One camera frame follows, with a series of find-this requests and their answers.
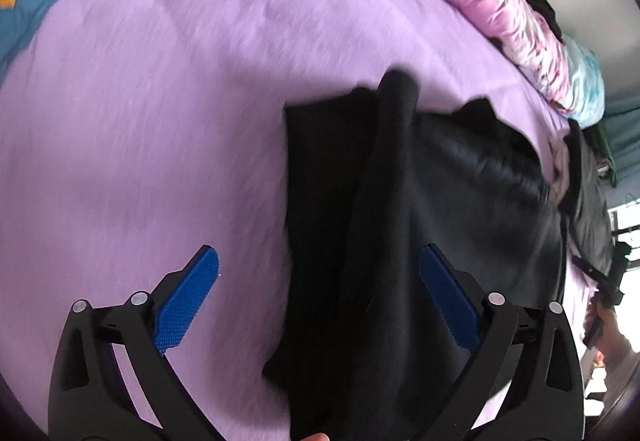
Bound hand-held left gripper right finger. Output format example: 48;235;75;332
418;242;586;441

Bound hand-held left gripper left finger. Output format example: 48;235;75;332
47;245;221;441

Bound black zip jacket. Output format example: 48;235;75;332
262;68;568;441

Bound person's right hand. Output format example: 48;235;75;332
595;303;636;367

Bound metal window railing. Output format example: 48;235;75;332
607;194;640;267

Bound black garment at bed edge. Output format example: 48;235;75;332
562;118;618;272

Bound green cloth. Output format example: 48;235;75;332
585;118;618;187

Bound blue curtain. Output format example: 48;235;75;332
597;91;640;202

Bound purple bed sheet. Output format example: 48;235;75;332
0;0;606;441

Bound small black cloth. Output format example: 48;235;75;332
505;0;566;39

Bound pink floral quilt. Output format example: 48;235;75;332
400;0;606;127

